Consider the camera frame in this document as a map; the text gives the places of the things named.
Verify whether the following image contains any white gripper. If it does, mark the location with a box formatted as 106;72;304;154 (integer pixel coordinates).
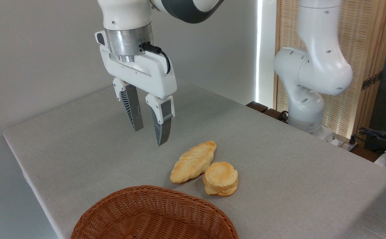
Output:
95;31;177;146

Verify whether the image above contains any round golden bread bun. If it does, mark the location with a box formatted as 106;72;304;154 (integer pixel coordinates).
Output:
203;162;239;197

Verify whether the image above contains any long golden bread loaf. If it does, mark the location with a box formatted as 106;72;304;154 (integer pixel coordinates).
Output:
170;140;217;184

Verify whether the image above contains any brown wicker basket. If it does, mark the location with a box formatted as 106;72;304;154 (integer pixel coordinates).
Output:
70;185;239;239

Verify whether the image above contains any grey tablecloth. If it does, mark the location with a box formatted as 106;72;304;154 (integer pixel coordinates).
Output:
3;80;386;239

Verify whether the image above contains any dark brown wooden bench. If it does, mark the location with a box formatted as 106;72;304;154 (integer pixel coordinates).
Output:
246;101;288;122

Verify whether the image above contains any dark metal screen hinge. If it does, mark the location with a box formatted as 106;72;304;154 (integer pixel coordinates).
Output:
361;71;383;91

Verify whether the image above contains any wooden folding screen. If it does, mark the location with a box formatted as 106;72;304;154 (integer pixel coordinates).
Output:
274;0;386;140

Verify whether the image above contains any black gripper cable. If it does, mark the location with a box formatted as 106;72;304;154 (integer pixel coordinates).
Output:
140;42;171;75

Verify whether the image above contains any black cable bundle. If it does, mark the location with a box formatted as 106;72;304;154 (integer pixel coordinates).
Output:
358;127;386;150

